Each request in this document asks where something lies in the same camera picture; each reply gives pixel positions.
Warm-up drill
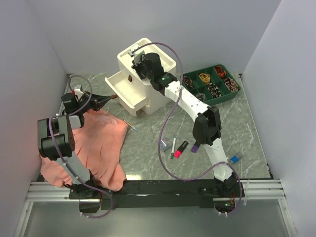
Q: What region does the pink black highlighter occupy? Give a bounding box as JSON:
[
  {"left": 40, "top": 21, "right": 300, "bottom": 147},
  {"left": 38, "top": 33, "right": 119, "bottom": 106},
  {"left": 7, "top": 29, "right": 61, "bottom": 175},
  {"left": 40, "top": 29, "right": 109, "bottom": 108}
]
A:
[{"left": 173, "top": 141, "right": 188, "bottom": 158}]

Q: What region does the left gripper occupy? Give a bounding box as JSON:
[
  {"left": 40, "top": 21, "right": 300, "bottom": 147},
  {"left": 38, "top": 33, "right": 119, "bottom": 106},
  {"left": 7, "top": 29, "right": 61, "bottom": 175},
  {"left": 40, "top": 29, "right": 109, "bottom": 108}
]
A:
[{"left": 77, "top": 91, "right": 111, "bottom": 114}]

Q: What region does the blue long nib marker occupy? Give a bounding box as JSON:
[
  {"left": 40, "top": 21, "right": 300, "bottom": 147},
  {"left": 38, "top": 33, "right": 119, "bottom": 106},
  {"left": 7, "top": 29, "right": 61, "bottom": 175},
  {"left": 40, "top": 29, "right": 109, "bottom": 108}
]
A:
[{"left": 123, "top": 119, "right": 142, "bottom": 134}]

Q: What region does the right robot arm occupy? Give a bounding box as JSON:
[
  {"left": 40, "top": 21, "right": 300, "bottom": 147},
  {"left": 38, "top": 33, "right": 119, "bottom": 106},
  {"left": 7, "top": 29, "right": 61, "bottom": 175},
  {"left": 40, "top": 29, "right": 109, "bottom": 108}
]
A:
[{"left": 129, "top": 51, "right": 242, "bottom": 197}]

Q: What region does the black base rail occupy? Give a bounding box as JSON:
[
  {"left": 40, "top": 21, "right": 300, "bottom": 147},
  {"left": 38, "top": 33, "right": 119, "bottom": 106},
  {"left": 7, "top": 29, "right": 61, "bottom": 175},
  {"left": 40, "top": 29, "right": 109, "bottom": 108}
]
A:
[{"left": 37, "top": 174, "right": 275, "bottom": 213}]

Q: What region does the pink fabric garment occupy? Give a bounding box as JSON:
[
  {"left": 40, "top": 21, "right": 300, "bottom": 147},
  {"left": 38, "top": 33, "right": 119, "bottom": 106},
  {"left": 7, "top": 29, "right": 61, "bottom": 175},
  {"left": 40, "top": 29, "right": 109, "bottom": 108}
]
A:
[{"left": 39, "top": 110, "right": 129, "bottom": 192}]

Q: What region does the green compartment tray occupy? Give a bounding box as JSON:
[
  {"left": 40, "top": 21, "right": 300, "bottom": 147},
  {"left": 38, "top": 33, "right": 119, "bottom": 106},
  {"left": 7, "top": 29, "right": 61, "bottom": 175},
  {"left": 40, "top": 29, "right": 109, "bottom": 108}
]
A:
[{"left": 183, "top": 64, "right": 241, "bottom": 106}]

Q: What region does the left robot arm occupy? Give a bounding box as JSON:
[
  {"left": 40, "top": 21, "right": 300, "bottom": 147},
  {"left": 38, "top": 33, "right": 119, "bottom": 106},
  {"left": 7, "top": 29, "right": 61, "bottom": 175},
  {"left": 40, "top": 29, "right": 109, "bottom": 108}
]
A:
[{"left": 37, "top": 91, "right": 115, "bottom": 198}]

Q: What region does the white drawer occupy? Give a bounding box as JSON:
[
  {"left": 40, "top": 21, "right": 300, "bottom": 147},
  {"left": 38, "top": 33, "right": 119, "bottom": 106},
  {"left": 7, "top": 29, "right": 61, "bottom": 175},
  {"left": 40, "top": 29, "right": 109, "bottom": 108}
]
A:
[{"left": 105, "top": 72, "right": 147, "bottom": 117}]

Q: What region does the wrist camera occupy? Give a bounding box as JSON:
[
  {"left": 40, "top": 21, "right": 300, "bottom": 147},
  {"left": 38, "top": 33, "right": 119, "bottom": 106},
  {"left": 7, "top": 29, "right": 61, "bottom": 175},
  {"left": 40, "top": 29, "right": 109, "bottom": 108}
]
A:
[
  {"left": 73, "top": 84, "right": 83, "bottom": 97},
  {"left": 128, "top": 43, "right": 145, "bottom": 58}
]

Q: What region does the white drawer organizer box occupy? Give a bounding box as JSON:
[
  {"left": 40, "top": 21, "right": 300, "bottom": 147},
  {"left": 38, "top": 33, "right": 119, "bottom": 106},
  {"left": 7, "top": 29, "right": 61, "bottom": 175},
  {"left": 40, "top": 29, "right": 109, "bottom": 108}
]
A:
[{"left": 118, "top": 44, "right": 176, "bottom": 114}]

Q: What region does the blue grey tape roll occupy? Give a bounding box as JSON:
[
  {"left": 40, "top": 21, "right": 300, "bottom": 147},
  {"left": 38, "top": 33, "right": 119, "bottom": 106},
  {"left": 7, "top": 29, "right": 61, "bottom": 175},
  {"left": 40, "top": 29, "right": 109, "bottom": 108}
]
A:
[{"left": 230, "top": 152, "right": 243, "bottom": 164}]

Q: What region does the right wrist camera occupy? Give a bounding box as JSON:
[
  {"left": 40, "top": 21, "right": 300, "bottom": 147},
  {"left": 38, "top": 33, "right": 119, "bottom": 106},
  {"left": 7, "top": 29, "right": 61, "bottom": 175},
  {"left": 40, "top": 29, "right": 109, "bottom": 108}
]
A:
[{"left": 128, "top": 43, "right": 145, "bottom": 58}]

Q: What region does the purple cable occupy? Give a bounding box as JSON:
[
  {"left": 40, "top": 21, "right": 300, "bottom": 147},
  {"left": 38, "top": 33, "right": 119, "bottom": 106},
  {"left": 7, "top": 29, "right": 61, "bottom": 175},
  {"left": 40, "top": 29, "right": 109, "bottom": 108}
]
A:
[
  {"left": 133, "top": 42, "right": 247, "bottom": 215},
  {"left": 48, "top": 75, "right": 114, "bottom": 219}
]

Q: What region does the purple black highlighter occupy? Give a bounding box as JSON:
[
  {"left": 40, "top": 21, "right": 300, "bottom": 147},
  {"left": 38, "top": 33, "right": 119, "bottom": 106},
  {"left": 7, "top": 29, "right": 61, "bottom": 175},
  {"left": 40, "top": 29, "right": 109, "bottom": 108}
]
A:
[{"left": 191, "top": 142, "right": 200, "bottom": 153}]

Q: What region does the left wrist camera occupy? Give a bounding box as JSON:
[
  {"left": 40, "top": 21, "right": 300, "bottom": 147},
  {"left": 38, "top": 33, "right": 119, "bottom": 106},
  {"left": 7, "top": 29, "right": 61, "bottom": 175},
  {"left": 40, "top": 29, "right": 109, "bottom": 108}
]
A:
[{"left": 73, "top": 84, "right": 83, "bottom": 97}]

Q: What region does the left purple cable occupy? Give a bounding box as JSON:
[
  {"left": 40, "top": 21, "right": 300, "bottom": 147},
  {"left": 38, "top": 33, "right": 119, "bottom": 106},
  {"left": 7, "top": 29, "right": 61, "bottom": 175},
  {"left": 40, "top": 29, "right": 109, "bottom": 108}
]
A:
[{"left": 48, "top": 75, "right": 114, "bottom": 219}]

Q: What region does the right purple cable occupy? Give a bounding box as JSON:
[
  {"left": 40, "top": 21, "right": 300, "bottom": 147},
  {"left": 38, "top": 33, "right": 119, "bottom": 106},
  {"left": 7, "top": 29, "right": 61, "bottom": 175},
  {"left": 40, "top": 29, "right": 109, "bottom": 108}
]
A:
[{"left": 133, "top": 42, "right": 247, "bottom": 215}]

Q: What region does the white green-tipped marker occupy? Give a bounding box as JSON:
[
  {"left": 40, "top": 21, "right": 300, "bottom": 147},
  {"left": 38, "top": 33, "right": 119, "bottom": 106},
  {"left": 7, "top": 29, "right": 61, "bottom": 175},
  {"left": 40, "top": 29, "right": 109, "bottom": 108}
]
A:
[{"left": 170, "top": 137, "right": 176, "bottom": 159}]

